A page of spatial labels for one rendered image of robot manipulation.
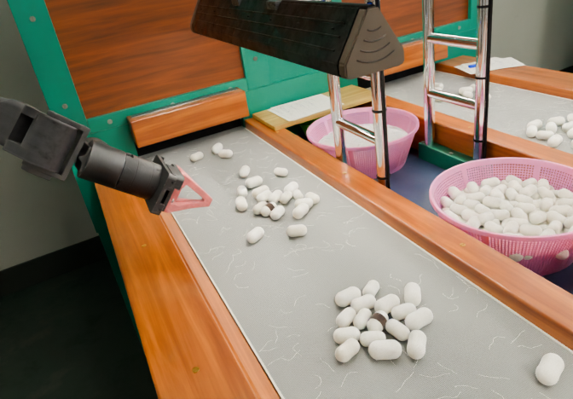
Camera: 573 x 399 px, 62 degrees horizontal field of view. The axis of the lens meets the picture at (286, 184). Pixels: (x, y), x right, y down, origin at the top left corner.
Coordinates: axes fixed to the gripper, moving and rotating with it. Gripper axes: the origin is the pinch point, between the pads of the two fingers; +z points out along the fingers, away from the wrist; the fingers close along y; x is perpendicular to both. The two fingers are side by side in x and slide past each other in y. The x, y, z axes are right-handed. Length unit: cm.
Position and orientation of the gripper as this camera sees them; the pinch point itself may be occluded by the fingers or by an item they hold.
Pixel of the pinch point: (205, 200)
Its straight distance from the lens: 78.8
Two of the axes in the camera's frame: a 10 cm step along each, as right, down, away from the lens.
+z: 7.9, 3.3, 5.2
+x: -4.5, 8.8, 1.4
